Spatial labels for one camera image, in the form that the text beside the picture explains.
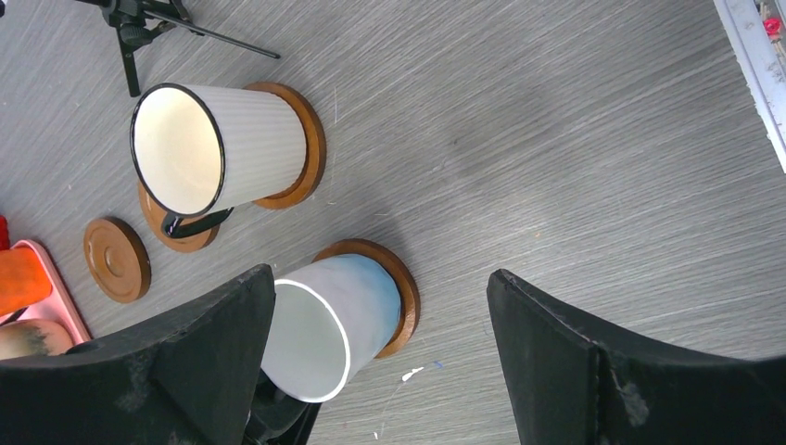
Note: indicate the beige ceramic mug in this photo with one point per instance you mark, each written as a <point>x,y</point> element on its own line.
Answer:
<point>34,337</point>

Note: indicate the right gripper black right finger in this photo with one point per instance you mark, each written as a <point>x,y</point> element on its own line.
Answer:
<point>574,378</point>

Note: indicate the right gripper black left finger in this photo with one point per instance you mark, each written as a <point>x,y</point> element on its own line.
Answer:
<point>184,376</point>

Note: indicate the pink plastic tray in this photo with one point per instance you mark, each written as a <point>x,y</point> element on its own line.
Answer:
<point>58,306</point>

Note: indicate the orange translucent cup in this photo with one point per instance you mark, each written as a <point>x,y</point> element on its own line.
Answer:
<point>23,279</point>

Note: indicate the white mug dark rim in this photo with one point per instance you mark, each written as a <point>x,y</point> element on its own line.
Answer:
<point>200,151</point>

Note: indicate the black microphone tripod stand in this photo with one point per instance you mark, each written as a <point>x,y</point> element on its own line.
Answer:
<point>138,23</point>

